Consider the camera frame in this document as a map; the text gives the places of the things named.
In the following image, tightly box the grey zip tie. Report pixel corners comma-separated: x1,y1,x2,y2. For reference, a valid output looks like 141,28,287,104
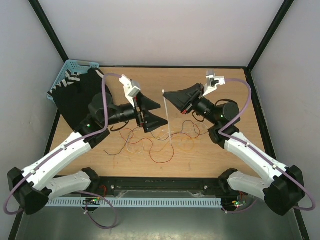
161,89,173,147

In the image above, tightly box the red wire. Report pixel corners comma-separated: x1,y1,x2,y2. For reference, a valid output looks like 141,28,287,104
118,121,202,165

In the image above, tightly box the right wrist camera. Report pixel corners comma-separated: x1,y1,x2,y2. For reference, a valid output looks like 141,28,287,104
202,69,226,97

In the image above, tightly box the striped black white cloth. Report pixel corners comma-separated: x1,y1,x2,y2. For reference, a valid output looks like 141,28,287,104
47,68,105,98

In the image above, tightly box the blue plastic basket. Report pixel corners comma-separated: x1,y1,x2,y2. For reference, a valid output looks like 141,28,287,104
47,59,100,104

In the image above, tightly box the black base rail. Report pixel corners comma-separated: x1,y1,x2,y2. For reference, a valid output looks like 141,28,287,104
87,176,241,199

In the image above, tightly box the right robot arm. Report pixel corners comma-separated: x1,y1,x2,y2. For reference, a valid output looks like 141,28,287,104
163,83,306,216

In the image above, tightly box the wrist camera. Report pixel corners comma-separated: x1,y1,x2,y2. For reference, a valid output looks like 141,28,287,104
202,69,226,97
119,74,141,107

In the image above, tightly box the white wire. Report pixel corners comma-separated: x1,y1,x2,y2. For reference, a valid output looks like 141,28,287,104
126,122,203,155

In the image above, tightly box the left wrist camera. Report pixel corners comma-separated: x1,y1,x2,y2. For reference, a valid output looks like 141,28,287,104
119,74,141,107

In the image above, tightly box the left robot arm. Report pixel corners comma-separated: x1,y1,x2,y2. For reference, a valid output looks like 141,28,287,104
7,93,168,215

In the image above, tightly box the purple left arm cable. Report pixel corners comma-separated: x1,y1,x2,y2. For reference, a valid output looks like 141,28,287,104
3,73,123,229

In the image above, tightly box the right rear frame post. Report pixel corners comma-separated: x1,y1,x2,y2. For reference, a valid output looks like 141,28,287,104
246,0,294,73

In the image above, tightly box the black enclosure frame post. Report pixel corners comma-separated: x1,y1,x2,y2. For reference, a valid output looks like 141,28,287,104
28,0,69,63

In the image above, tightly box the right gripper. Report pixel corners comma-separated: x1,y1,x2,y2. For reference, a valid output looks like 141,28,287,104
163,82,220,125

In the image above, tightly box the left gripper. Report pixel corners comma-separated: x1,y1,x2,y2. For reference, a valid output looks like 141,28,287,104
103,91,168,132

